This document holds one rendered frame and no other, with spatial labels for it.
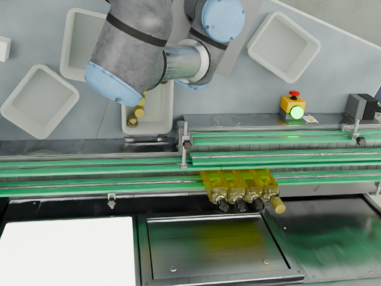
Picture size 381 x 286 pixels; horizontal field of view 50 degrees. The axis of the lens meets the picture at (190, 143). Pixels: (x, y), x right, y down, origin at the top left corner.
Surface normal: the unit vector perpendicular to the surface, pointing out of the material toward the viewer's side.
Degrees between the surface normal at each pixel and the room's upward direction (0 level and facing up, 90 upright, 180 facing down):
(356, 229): 90
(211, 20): 7
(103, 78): 30
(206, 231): 90
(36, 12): 0
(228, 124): 90
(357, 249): 90
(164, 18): 40
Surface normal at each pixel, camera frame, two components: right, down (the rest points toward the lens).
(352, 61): 0.16, 0.44
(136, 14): -0.02, 0.14
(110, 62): -0.31, 0.21
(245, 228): 0.05, -0.90
